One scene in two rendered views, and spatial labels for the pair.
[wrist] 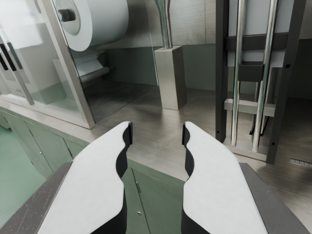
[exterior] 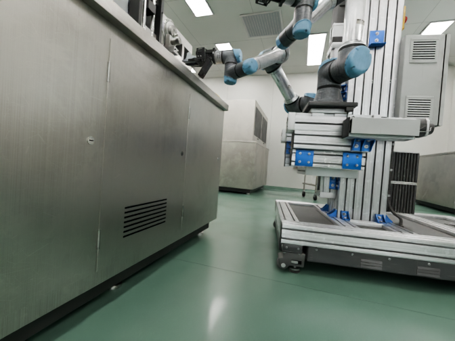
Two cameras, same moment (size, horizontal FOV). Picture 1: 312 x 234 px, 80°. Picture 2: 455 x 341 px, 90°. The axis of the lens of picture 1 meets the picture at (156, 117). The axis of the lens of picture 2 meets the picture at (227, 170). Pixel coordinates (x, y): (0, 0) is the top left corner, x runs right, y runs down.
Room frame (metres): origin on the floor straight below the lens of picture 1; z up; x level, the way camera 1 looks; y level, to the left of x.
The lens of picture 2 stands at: (0.45, 0.86, 0.48)
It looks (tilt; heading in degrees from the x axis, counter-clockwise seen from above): 1 degrees down; 248
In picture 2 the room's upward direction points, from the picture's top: 4 degrees clockwise
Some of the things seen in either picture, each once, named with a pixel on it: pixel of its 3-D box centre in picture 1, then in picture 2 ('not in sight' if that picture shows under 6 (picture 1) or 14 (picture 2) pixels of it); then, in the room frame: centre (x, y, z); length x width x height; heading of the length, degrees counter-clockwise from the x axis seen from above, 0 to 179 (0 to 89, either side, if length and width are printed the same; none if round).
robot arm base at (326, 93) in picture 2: not in sight; (328, 97); (-0.46, -0.07, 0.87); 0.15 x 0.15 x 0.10
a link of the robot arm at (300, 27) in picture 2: not in sight; (300, 25); (-0.19, 0.02, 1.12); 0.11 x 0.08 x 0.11; 84
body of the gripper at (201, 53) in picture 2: not in sight; (206, 57); (0.08, -0.49, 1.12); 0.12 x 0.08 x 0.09; 140
